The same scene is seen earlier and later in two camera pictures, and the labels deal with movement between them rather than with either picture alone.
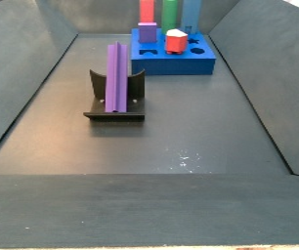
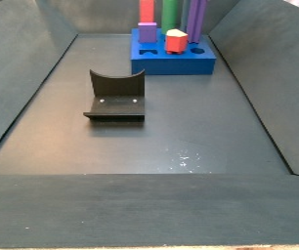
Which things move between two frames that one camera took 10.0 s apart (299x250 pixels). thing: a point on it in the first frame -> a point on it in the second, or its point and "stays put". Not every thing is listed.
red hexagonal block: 176,41 stays put
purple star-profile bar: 116,78 -> 196,15
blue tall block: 190,17 stays put
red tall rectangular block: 146,11 stays put
